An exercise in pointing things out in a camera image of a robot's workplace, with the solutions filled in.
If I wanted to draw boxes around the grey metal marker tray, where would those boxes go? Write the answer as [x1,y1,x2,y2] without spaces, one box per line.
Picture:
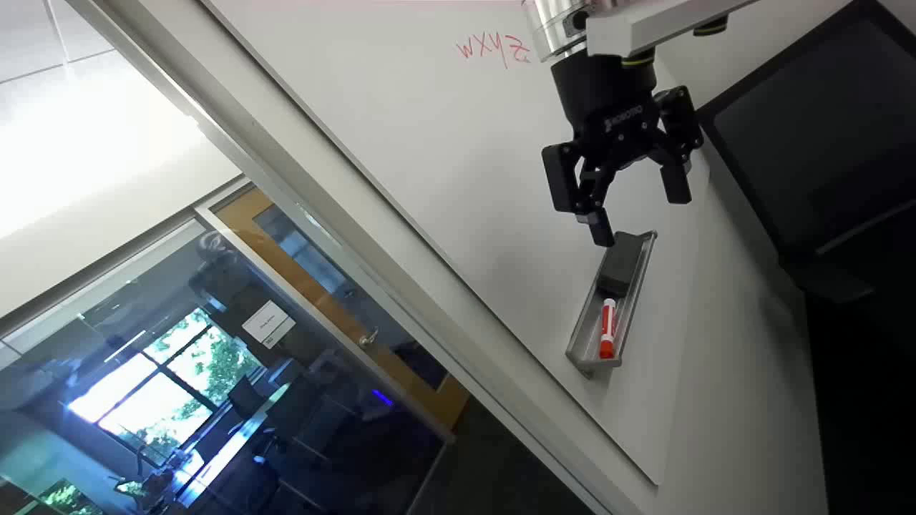
[563,226,662,377]

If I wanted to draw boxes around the large white whiteboard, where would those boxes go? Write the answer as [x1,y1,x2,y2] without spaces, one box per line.
[67,0,862,515]

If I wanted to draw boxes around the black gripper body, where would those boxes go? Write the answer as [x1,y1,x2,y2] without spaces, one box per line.
[550,46,672,171]

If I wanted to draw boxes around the black monitor screen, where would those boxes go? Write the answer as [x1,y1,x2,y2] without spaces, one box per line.
[692,0,916,309]

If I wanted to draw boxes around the wooden door frame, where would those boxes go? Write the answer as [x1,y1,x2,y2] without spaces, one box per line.
[208,184,473,435]

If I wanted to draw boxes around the white paper sign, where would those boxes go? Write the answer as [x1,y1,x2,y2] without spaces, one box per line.
[241,299,297,352]

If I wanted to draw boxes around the red whiteboard marker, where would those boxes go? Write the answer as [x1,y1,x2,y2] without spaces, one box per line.
[596,296,622,363]

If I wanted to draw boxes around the glass office partition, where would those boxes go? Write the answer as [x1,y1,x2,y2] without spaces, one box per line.
[0,211,452,515]

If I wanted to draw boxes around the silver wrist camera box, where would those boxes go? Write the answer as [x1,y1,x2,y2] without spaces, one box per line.
[583,0,759,61]

